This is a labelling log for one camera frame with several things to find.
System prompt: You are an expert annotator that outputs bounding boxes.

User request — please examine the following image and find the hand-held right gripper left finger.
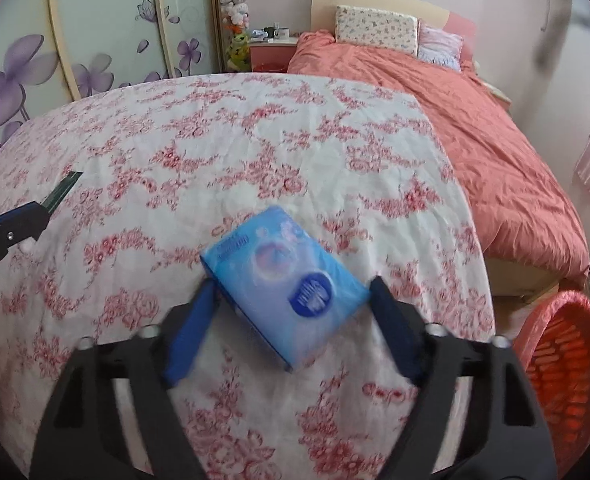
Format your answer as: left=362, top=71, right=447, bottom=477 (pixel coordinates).
left=29, top=277, right=221, bottom=480

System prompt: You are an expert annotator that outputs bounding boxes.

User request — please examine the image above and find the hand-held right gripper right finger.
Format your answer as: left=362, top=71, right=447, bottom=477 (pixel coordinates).
left=367, top=275, right=558, bottom=480

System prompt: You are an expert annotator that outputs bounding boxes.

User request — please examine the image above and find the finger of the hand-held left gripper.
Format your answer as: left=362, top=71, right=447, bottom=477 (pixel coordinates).
left=0, top=201, right=50, bottom=261

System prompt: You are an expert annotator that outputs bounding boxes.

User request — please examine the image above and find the green tube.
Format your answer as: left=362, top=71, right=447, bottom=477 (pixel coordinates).
left=19, top=171, right=84, bottom=255

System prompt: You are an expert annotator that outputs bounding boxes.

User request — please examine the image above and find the blue tissue pack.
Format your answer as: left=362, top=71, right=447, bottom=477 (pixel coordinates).
left=200, top=205, right=371, bottom=373

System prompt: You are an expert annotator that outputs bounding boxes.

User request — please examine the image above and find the red plastic basket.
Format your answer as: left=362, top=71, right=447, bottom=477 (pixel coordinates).
left=512, top=290, right=590, bottom=480

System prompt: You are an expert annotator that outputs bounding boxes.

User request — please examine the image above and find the bed with pink duvet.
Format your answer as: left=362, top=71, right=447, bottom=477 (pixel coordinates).
left=286, top=30, right=590, bottom=291

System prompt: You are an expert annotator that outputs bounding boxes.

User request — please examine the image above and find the red floral tablecloth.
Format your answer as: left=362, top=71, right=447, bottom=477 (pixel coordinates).
left=0, top=72, right=496, bottom=480

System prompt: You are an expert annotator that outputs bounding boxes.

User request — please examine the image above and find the wardrobe with flower-print doors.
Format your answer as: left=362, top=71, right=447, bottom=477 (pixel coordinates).
left=0, top=0, right=226, bottom=173

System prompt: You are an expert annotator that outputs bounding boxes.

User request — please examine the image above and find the beige nightstand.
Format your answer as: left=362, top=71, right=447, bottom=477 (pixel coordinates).
left=475, top=60, right=513, bottom=107

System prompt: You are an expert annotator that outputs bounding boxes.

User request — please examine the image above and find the pink striped pillow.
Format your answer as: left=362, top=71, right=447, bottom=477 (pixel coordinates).
left=417, top=22, right=464, bottom=68

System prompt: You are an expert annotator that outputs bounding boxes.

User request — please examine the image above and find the pink nightstand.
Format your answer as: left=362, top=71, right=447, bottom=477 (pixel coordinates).
left=247, top=40, right=298, bottom=75

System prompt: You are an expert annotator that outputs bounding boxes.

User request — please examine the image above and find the clear column of plush toys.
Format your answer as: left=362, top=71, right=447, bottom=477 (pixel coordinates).
left=216, top=0, right=252, bottom=73

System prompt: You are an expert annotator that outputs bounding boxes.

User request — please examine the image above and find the white floral pillow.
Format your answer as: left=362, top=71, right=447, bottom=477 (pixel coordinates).
left=335, top=5, right=420, bottom=57

